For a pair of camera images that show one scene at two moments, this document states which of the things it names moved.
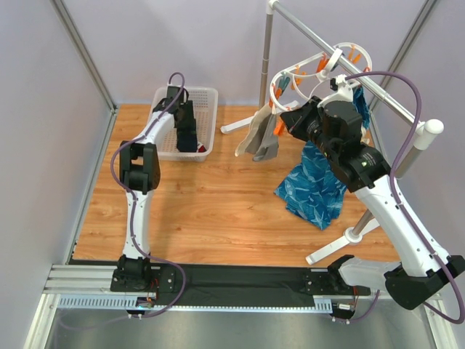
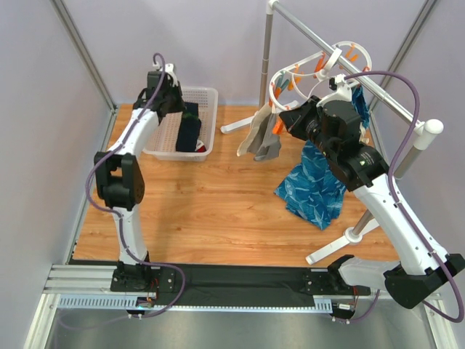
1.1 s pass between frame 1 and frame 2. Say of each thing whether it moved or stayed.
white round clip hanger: stayed
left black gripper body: moved
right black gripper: stayed
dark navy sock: moved
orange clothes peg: stayed
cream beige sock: stayed
